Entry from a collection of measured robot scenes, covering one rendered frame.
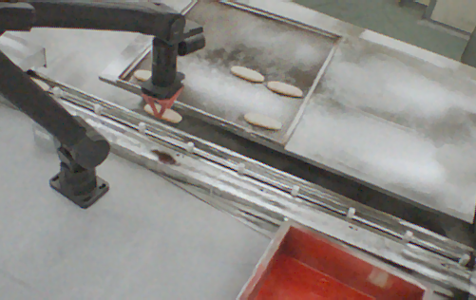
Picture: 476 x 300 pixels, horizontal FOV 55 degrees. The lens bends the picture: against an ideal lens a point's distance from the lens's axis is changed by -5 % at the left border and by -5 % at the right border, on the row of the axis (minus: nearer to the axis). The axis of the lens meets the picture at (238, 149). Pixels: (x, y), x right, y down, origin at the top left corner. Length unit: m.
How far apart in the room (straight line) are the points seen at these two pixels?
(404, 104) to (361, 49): 0.25
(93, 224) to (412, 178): 0.76
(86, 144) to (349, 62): 0.83
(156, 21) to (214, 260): 0.50
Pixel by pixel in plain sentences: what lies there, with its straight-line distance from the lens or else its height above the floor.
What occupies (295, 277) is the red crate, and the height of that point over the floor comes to 0.82.
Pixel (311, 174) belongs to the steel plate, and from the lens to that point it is 1.23.
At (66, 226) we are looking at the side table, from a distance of 1.07.
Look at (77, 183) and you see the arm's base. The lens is 1.08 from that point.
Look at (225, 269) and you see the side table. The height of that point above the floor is 0.82.
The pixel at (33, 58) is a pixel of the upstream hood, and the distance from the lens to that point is 1.44.
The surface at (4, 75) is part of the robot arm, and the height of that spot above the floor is 1.20.
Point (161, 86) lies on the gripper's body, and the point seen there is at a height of 1.02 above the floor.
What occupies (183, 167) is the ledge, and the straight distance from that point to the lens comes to 1.12.
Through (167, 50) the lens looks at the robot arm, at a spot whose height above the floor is 1.12.
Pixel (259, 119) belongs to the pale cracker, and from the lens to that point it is 1.22.
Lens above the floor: 1.65
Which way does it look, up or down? 42 degrees down
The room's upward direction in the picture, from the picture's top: 10 degrees clockwise
